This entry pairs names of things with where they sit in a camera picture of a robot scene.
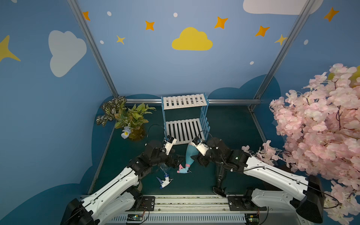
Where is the clear blue-white spray bottle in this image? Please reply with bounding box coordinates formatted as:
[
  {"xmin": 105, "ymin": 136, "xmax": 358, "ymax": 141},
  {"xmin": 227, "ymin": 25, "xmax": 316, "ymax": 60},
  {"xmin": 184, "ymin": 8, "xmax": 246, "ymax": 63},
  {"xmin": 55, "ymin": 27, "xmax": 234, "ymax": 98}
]
[{"xmin": 157, "ymin": 164, "xmax": 172, "ymax": 189}]

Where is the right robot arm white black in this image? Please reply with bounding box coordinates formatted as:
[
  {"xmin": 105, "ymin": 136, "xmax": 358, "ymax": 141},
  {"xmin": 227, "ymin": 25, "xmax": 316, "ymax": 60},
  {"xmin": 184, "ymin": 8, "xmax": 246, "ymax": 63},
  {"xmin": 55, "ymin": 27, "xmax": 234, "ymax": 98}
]
[{"xmin": 186, "ymin": 137, "xmax": 325, "ymax": 224}]

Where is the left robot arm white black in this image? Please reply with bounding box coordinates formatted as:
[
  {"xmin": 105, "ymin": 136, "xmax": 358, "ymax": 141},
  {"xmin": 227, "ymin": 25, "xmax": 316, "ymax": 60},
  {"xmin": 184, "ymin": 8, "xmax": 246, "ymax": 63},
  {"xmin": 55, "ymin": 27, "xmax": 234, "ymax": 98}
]
[{"xmin": 61, "ymin": 141, "xmax": 185, "ymax": 225}]

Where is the blue and white slatted shelf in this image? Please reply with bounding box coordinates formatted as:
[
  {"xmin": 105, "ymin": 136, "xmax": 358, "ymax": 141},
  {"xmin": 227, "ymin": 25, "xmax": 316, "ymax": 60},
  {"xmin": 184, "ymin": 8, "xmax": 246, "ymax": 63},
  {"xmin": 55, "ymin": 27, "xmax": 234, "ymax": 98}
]
[{"xmin": 161, "ymin": 93, "xmax": 211, "ymax": 145}]

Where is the green leafy potted plant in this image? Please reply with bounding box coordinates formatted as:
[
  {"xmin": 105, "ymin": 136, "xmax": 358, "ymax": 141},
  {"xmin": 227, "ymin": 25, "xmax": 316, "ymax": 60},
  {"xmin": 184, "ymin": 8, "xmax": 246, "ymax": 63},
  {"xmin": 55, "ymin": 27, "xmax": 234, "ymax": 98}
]
[{"xmin": 96, "ymin": 96, "xmax": 156, "ymax": 141}]

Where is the small green circuit board left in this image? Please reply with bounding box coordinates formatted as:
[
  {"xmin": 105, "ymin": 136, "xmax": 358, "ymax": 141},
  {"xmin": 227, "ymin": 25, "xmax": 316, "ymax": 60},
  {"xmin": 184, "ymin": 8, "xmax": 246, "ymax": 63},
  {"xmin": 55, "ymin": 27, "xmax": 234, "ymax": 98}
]
[{"xmin": 126, "ymin": 214, "xmax": 143, "ymax": 222}]

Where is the small green circuit board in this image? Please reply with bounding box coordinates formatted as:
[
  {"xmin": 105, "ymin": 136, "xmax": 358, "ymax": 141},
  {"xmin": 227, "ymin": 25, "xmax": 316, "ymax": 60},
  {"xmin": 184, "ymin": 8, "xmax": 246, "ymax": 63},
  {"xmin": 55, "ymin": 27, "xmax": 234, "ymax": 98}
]
[
  {"xmin": 126, "ymin": 214, "xmax": 143, "ymax": 222},
  {"xmin": 245, "ymin": 214, "xmax": 260, "ymax": 225}
]

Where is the small green circuit board right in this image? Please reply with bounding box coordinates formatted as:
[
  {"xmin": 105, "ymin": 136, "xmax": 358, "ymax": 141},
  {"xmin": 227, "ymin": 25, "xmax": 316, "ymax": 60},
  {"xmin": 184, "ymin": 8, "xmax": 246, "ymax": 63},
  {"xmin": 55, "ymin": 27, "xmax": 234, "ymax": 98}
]
[{"xmin": 245, "ymin": 214, "xmax": 260, "ymax": 225}]

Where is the pink cherry blossom tree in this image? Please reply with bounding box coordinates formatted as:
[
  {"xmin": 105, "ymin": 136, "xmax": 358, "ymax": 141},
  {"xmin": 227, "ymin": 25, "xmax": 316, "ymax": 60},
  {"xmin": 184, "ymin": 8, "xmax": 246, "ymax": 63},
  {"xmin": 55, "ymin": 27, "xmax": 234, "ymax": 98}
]
[{"xmin": 255, "ymin": 63, "xmax": 360, "ymax": 225}]

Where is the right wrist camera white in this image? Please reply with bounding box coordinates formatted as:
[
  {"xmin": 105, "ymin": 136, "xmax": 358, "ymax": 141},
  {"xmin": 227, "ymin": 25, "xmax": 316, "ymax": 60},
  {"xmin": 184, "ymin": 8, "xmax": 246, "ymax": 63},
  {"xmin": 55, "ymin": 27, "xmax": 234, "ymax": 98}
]
[{"xmin": 191, "ymin": 137, "xmax": 210, "ymax": 156}]

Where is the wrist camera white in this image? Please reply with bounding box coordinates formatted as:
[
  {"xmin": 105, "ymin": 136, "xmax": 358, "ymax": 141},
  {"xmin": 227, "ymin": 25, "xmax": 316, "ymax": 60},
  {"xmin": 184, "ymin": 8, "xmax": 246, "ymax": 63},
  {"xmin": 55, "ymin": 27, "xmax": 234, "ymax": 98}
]
[
  {"xmin": 191, "ymin": 137, "xmax": 210, "ymax": 156},
  {"xmin": 164, "ymin": 135, "xmax": 177, "ymax": 155}
]

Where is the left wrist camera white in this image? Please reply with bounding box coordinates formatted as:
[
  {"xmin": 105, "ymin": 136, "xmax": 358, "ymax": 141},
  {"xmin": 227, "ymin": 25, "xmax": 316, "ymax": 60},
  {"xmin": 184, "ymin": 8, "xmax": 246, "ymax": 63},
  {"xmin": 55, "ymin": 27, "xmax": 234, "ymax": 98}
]
[{"xmin": 164, "ymin": 135, "xmax": 177, "ymax": 155}]

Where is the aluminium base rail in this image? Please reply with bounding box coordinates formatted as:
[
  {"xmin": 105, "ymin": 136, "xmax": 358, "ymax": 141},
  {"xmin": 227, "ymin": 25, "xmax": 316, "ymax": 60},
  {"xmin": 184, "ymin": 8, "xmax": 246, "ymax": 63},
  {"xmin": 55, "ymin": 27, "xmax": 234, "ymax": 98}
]
[{"xmin": 104, "ymin": 195, "xmax": 311, "ymax": 225}]

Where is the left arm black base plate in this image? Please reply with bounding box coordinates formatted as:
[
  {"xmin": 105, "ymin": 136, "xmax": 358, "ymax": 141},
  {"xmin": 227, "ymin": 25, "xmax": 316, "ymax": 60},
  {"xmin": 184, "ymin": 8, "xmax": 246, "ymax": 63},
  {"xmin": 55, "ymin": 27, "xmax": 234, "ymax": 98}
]
[{"xmin": 128, "ymin": 196, "xmax": 156, "ymax": 212}]

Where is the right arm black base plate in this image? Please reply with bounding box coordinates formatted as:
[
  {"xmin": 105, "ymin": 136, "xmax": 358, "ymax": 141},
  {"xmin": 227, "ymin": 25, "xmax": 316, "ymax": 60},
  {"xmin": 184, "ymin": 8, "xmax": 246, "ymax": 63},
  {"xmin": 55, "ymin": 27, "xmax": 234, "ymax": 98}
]
[{"xmin": 227, "ymin": 196, "xmax": 267, "ymax": 212}]

